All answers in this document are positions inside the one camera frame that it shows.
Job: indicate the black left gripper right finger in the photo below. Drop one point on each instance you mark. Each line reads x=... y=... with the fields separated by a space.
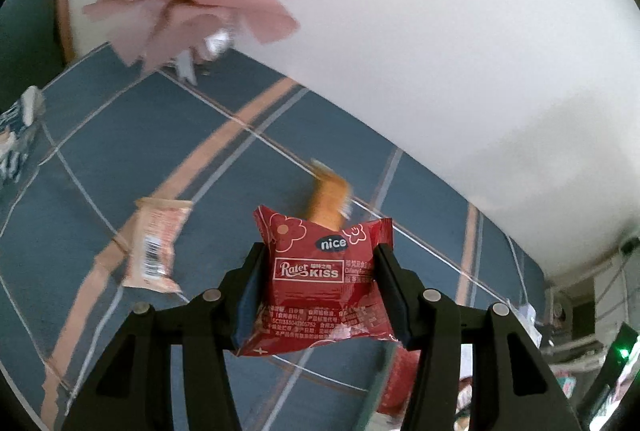
x=512 y=386

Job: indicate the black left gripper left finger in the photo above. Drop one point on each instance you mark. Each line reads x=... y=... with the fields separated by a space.
x=129 y=388

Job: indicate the red Rater Kiss snack packet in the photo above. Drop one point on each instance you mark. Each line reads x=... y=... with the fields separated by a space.
x=320 y=286

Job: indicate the orange cake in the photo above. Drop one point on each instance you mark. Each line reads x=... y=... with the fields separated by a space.
x=330 y=201

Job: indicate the white shelf with devices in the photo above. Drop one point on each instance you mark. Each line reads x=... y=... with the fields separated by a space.
x=586 y=310

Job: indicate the beige snack packet with barcode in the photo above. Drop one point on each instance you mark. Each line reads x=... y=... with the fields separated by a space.
x=151 y=258

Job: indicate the blue plaid tablecloth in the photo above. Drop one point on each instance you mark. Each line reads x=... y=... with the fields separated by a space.
x=245 y=136

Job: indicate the teal chair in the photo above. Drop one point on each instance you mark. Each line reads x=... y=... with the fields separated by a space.
x=31 y=54

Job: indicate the glass vase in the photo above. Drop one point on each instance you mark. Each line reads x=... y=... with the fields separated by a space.
x=206 y=51

